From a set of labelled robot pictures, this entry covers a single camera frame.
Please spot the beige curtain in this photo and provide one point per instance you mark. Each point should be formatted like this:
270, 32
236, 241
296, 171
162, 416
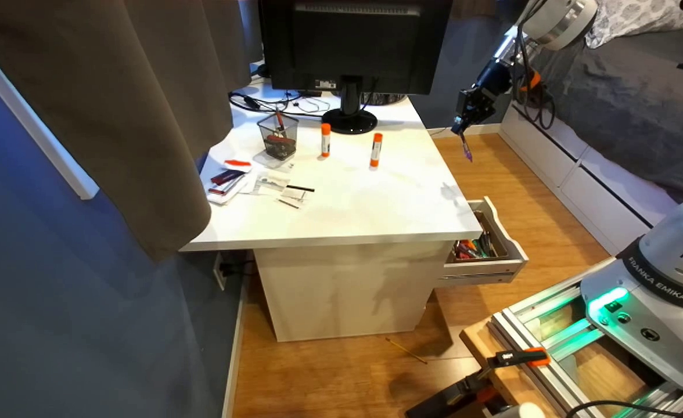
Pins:
137, 92

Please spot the orange black clamp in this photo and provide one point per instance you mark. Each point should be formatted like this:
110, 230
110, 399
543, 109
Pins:
526, 356

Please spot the black computer monitor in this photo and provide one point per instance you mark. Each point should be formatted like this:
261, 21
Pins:
351, 51

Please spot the open white drawer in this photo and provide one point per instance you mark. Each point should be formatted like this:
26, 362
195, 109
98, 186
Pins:
487, 270

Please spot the white patterned pillow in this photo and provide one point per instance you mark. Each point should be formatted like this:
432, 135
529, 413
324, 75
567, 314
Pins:
632, 18

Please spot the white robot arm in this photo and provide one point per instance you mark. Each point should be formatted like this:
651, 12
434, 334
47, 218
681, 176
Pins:
635, 299

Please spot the aluminium rail robot base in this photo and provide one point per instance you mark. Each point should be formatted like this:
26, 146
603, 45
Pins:
605, 359

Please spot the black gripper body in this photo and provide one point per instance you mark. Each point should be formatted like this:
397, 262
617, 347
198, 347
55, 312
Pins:
476, 100

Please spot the white desk with drawers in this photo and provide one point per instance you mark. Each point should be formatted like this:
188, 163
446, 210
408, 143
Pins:
364, 253

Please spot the purple pen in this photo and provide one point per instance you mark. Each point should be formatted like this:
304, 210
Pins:
465, 148

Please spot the black mesh pen cup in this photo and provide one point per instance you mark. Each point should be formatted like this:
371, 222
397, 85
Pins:
279, 135

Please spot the papers on desk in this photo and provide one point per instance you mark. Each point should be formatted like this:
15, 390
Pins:
240, 167

